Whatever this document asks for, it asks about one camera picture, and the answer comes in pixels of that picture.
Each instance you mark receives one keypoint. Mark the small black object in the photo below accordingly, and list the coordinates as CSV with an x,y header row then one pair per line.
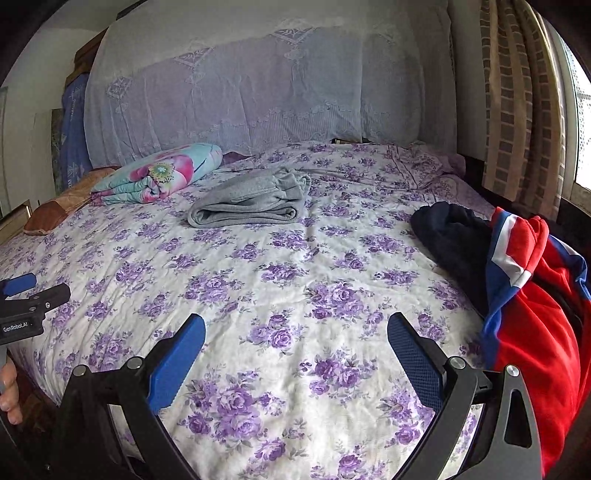
x,y
348,140

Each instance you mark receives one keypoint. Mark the lavender lace cover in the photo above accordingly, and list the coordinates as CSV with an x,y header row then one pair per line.
x,y
258,92

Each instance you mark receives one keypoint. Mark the blue patterned cloth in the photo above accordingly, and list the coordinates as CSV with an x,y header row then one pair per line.
x,y
76,134

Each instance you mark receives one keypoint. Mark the purple floral bedsheet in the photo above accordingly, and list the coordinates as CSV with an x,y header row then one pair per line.
x,y
277,286

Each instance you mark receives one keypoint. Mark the brown satin pillow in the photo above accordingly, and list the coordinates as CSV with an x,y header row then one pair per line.
x,y
60,207

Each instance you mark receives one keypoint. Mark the dark navy cloth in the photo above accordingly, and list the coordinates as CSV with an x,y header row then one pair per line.
x,y
452,240

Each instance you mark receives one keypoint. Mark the window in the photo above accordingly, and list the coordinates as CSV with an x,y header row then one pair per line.
x,y
581,120

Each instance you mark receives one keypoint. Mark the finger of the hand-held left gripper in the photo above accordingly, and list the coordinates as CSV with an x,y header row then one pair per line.
x,y
18,282
48,296

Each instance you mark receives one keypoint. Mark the red blue white jacket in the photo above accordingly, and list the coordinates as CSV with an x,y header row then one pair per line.
x,y
540,332

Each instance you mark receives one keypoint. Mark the beige checked curtain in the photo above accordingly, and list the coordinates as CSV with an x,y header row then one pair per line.
x,y
521,101

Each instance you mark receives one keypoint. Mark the lilac floral pillow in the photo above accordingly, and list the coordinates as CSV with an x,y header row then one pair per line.
x,y
425,166

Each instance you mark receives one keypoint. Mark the person's left hand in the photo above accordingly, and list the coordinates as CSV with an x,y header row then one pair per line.
x,y
9,392

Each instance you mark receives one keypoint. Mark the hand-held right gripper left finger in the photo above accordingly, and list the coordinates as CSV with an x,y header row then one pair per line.
x,y
178,364

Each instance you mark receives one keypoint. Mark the folded teal pink floral quilt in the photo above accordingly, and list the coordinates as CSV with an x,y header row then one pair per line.
x,y
157,175

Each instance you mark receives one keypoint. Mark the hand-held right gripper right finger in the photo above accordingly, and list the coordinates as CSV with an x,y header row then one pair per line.
x,y
413,360

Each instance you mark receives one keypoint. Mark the grey fleece sweatshirt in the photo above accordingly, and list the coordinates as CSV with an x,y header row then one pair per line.
x,y
249,203

